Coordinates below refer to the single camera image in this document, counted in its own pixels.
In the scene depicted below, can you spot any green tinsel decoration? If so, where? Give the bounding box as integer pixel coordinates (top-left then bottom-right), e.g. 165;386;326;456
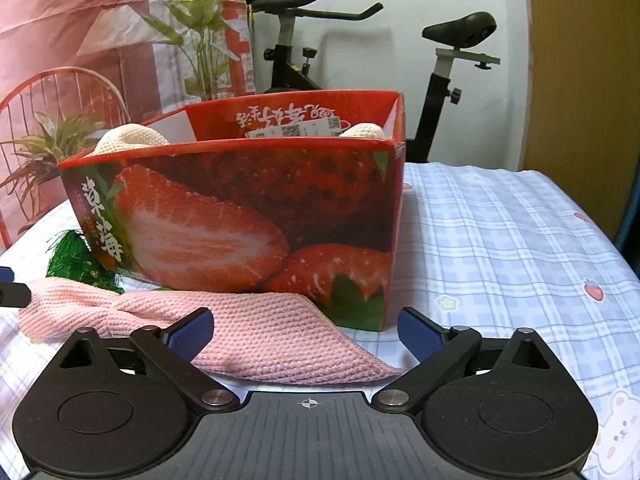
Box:
45;229;126;295

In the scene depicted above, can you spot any red strawberry print cardboard box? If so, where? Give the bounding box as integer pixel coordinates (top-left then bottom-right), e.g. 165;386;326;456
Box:
57;89;406;332

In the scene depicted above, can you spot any printed backdrop cloth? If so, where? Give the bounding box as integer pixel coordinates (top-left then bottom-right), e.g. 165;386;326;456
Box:
0;0;258;251

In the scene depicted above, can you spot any wooden door panel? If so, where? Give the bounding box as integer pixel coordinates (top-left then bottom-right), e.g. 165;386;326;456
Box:
517;0;640;231

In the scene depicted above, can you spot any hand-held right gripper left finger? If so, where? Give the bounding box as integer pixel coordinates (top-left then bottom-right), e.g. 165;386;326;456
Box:
42;307;238;415

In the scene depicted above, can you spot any black exercise bike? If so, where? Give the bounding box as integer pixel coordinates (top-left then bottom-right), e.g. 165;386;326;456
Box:
245;0;501;163

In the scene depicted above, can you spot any pink knitted cloth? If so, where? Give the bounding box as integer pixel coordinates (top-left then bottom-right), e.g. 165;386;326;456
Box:
19;277;406;385

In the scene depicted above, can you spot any teal curtain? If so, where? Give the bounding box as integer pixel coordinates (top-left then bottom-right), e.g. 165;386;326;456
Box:
615;180;640;281

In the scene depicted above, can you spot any cream knitted cloth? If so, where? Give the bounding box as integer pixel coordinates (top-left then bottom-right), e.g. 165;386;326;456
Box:
92;124;171;157
340;122;387;140

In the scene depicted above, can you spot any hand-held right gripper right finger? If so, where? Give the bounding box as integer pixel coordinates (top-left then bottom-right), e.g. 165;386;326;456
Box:
375;306;571;413

